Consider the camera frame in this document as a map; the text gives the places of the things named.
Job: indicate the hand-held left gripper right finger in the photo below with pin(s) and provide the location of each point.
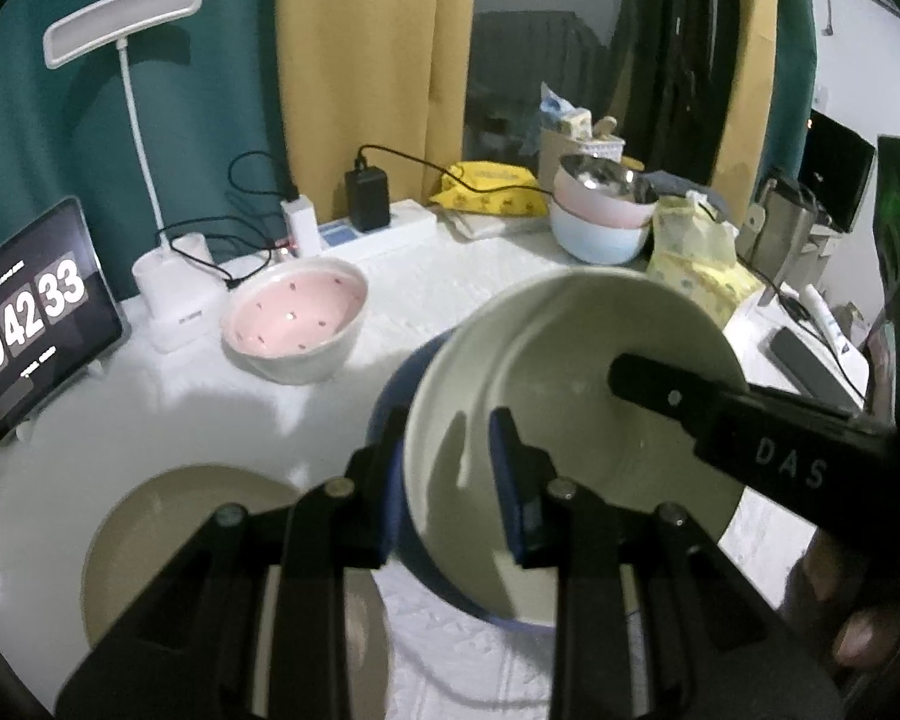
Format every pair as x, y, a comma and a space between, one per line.
517, 495

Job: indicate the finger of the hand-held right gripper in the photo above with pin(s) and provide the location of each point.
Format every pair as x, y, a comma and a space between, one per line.
660, 386

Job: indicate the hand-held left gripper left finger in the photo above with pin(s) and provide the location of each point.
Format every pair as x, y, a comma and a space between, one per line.
371, 495

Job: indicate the cream bowl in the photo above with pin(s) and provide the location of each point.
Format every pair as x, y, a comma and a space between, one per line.
555, 360

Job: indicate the large blue bowl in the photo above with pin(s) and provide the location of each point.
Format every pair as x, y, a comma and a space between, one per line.
401, 382

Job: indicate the white bowl with pink inside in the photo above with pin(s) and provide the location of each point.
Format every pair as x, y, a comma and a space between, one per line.
292, 307

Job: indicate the large cream plate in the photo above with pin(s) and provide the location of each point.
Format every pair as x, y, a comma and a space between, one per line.
165, 510

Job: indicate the person's right hand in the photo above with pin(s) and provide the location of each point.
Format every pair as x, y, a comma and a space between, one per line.
870, 634

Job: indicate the black smartphone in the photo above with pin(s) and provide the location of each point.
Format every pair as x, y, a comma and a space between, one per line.
810, 367

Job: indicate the yellow tissue box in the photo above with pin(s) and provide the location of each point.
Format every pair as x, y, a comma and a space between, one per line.
709, 292

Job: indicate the white tube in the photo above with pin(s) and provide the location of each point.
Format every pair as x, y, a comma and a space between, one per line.
825, 319

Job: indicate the crumpled yellow tissue pack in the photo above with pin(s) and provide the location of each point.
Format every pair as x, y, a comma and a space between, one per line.
690, 236

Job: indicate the small light blue bowl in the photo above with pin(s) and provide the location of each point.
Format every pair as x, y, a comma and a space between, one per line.
596, 244

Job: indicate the white quilted tablecloth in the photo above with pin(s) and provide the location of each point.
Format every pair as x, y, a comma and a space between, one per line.
195, 427

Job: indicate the dark grey pouch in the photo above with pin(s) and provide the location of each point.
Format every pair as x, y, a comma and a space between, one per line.
682, 184

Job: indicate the steel bowl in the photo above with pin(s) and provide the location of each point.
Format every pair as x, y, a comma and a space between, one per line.
600, 174

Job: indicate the yellow round lid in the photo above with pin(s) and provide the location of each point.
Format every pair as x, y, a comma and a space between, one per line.
634, 161

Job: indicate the white flat pad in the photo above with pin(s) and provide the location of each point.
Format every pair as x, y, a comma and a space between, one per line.
495, 226

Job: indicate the white plastic basket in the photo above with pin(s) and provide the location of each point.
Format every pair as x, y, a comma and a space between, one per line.
562, 154

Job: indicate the yellow wipes pack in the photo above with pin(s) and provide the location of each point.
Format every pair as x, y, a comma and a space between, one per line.
495, 191

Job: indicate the white desk lamp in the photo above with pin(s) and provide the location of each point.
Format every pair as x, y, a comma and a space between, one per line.
180, 300

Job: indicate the white power strip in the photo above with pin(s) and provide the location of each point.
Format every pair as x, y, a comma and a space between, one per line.
412, 221

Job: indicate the white charger plug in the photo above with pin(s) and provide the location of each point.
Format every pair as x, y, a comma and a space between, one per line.
300, 225

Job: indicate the blue snack packet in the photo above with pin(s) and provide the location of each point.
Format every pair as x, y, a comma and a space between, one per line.
559, 109

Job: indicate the black charger plug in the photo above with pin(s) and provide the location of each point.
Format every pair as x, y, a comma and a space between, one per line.
367, 199

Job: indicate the yellow curtain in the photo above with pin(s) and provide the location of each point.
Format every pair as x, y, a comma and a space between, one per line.
761, 52
375, 52

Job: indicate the clear tablet stand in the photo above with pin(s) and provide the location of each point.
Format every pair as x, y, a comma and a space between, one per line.
26, 429

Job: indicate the teal curtain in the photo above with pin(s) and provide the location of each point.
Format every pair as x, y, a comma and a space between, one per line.
791, 52
120, 127

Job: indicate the tablet with clock display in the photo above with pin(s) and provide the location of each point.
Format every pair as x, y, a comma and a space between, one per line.
30, 315

